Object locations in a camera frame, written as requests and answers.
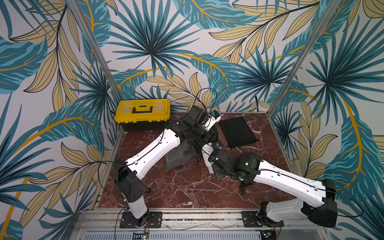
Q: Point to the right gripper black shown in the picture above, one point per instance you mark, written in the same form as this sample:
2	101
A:
218	159

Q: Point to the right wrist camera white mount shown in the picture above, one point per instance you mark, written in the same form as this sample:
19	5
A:
207	150

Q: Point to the grey fabric pouch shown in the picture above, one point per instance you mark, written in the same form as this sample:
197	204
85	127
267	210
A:
179	155

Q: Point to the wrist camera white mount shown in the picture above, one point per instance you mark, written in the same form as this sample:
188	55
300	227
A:
207	150
214	118

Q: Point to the yellow black toolbox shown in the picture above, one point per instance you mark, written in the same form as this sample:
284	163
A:
143	115

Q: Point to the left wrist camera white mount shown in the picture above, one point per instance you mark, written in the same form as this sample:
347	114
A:
214	118

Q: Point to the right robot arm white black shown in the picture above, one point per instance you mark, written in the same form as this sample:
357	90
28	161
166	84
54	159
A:
313	200

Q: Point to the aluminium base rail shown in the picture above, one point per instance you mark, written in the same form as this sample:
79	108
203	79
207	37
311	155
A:
188	224

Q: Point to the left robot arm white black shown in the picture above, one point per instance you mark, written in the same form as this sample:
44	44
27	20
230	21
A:
193	133

